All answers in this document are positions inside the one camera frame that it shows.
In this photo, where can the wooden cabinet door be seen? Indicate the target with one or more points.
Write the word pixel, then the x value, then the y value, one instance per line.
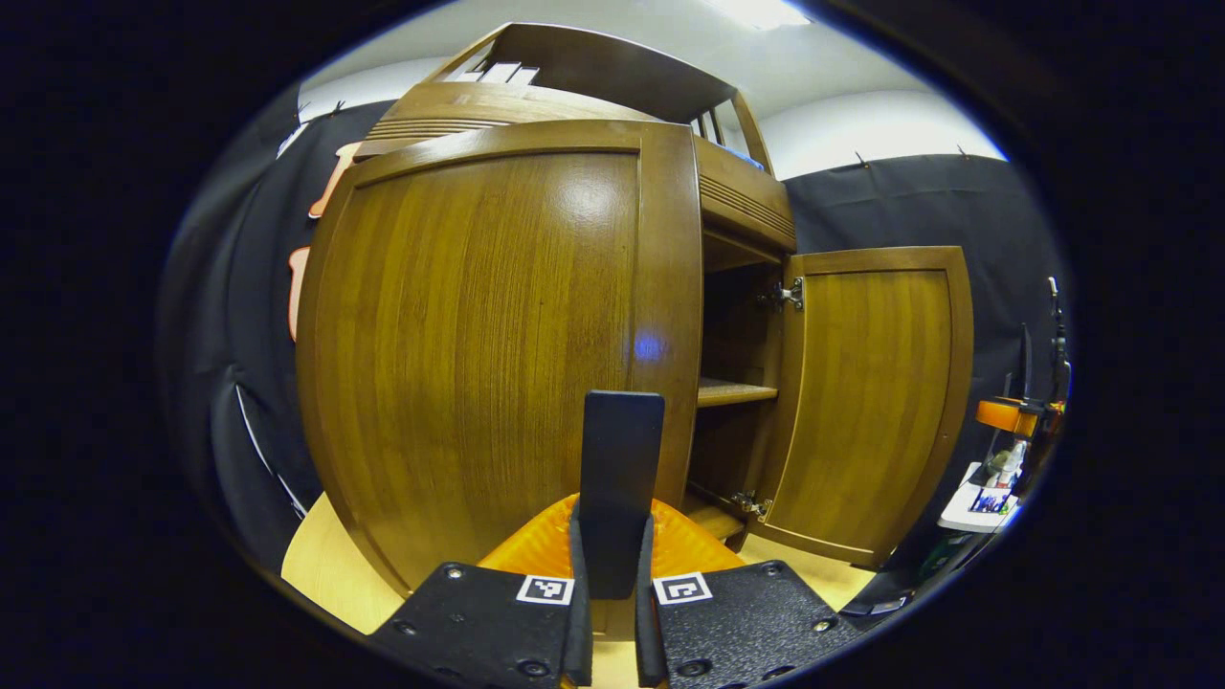
pixel 871 402
pixel 478 364

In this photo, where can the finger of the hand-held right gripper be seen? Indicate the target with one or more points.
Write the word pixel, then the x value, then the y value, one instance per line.
pixel 1005 416

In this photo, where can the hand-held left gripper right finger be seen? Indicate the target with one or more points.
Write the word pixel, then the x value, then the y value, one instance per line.
pixel 649 641

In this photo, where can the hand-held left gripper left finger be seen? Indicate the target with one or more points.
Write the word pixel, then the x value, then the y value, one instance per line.
pixel 579 641

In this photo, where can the blue folded cloth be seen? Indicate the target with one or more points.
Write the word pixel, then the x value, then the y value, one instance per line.
pixel 745 158

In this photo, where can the white book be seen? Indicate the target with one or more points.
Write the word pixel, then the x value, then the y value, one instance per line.
pixel 469 75
pixel 500 72
pixel 526 75

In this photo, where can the wooden drawer with black knob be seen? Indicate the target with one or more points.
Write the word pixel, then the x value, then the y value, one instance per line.
pixel 746 201

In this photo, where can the black backdrop cloth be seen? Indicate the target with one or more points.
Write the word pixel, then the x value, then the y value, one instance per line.
pixel 995 239

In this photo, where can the dark metal stand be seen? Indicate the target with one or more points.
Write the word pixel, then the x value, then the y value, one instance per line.
pixel 1057 344

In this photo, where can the white side table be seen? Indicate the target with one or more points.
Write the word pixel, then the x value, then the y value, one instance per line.
pixel 976 507

